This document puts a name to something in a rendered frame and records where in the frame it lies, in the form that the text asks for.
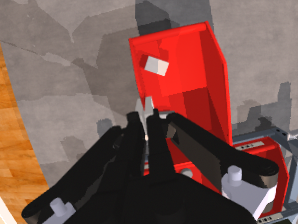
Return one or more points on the small white block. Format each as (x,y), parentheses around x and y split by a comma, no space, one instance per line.
(156,66)

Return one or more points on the grey metal shelf frame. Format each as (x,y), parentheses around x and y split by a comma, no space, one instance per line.
(290,142)

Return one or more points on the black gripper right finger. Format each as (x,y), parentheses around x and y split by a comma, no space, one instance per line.
(247,179)

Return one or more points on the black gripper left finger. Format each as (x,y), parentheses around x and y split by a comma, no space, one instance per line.
(81,181)

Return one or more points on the white round disc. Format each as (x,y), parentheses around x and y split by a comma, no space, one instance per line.
(187,172)

